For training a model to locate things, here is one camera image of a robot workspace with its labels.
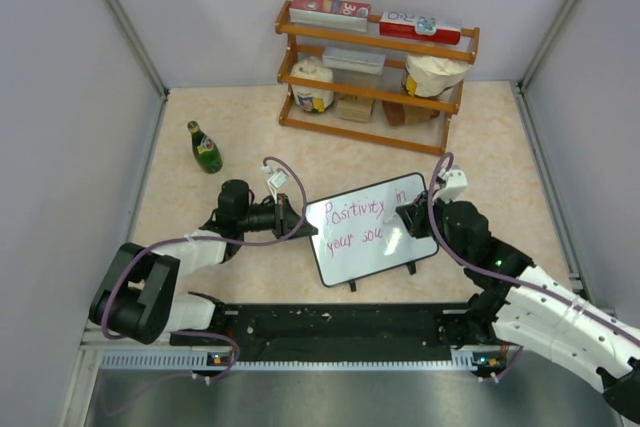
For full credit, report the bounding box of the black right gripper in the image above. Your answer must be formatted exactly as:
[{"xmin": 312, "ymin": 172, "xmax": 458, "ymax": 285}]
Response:
[{"xmin": 398, "ymin": 188, "xmax": 469, "ymax": 266}]

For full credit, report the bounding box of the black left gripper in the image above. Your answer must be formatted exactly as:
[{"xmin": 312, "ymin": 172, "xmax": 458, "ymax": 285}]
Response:
[{"xmin": 238, "ymin": 193, "xmax": 317, "ymax": 241}]

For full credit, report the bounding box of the white marker pen magenta cap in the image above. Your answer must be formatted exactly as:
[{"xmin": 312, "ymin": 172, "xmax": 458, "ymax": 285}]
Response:
[{"xmin": 384, "ymin": 190, "xmax": 428, "ymax": 223}]

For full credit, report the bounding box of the white whiteboard black frame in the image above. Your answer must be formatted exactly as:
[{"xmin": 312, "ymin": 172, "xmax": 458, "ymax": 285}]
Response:
[{"xmin": 305, "ymin": 172, "xmax": 438, "ymax": 287}]

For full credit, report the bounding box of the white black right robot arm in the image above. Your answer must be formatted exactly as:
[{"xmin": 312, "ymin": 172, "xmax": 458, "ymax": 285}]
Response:
[{"xmin": 396, "ymin": 196, "xmax": 639, "ymax": 422}]

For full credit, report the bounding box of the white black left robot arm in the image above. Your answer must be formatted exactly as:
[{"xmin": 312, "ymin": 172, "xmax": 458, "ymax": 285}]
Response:
[{"xmin": 89, "ymin": 179, "xmax": 318, "ymax": 345}]

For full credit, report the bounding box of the brown bread package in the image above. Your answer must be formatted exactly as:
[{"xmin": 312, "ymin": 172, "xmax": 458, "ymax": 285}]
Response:
[{"xmin": 382, "ymin": 101, "xmax": 439, "ymax": 127}]

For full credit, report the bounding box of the green glass bottle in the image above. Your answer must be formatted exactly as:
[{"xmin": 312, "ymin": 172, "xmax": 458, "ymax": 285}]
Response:
[{"xmin": 187, "ymin": 120, "xmax": 223, "ymax": 174}]

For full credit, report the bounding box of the tan cardboard box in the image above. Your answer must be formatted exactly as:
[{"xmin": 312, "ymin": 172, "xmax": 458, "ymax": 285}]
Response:
[{"xmin": 337, "ymin": 94, "xmax": 375, "ymax": 123}]

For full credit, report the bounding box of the orange wooden shelf rack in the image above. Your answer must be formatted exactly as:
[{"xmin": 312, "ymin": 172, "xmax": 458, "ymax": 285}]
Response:
[{"xmin": 275, "ymin": 0, "xmax": 481, "ymax": 156}]

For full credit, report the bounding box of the white wrapped jar right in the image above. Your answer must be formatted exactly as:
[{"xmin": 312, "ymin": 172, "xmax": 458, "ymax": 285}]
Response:
[{"xmin": 402, "ymin": 54, "xmax": 471, "ymax": 98}]

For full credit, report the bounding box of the clear plastic container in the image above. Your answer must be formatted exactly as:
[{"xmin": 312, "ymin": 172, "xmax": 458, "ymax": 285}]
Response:
[{"xmin": 322, "ymin": 47, "xmax": 386, "ymax": 90}]

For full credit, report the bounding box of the red white box right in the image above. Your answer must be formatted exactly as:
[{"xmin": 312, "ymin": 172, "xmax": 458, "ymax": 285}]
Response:
[{"xmin": 379, "ymin": 11, "xmax": 462, "ymax": 45}]

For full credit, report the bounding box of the red white box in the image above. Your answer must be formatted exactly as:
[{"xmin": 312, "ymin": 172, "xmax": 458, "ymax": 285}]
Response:
[
  {"xmin": 379, "ymin": 11, "xmax": 462, "ymax": 45},
  {"xmin": 289, "ymin": 0, "xmax": 371, "ymax": 33}
]

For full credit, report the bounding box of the red white box left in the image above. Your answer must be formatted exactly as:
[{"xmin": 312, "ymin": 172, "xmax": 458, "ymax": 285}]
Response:
[{"xmin": 289, "ymin": 0, "xmax": 371, "ymax": 33}]

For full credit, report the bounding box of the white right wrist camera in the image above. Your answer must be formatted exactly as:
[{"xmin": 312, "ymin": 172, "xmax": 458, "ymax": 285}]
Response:
[{"xmin": 434, "ymin": 166, "xmax": 468, "ymax": 203}]

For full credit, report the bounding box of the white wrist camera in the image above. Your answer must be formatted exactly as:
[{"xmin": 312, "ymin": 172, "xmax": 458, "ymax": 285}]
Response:
[
  {"xmin": 262, "ymin": 163, "xmax": 289, "ymax": 203},
  {"xmin": 434, "ymin": 166, "xmax": 468, "ymax": 203}
]

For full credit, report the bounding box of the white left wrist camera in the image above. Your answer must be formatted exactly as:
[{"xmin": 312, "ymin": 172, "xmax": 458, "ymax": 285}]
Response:
[{"xmin": 262, "ymin": 163, "xmax": 289, "ymax": 203}]

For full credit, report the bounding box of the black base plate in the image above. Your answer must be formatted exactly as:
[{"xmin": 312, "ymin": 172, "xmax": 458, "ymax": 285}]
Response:
[{"xmin": 169, "ymin": 302, "xmax": 506, "ymax": 362}]

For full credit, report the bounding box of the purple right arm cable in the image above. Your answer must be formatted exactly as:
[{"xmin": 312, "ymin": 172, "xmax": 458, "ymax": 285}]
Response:
[{"xmin": 425, "ymin": 151, "xmax": 640, "ymax": 348}]

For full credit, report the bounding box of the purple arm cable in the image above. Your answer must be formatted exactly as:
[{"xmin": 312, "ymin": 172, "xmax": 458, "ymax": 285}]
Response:
[
  {"xmin": 99, "ymin": 156, "xmax": 307, "ymax": 381},
  {"xmin": 425, "ymin": 151, "xmax": 640, "ymax": 348}
]

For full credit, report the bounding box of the grey slotted cable duct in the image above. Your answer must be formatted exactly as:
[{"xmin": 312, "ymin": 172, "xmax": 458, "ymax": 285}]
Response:
[{"xmin": 100, "ymin": 351, "xmax": 501, "ymax": 372}]

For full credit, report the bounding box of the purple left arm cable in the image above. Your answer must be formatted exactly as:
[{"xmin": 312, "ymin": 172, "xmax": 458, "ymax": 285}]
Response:
[{"xmin": 99, "ymin": 156, "xmax": 307, "ymax": 381}]

